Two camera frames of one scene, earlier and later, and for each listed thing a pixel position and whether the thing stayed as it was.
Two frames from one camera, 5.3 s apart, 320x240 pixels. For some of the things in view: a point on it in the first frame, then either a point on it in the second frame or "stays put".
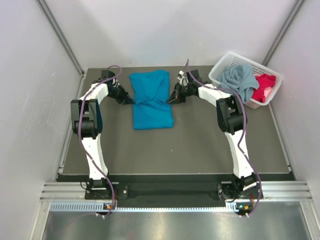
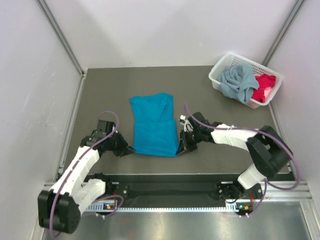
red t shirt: (265, 81) stays put
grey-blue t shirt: (240, 78) stays put
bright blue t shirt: (151, 106) → (155, 129)
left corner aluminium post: (64, 39) stays put
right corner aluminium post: (287, 24) stays put
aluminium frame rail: (272, 191) stays put
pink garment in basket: (266, 90) stays put
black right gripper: (176, 97) → (185, 145)
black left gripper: (125, 98) → (125, 149)
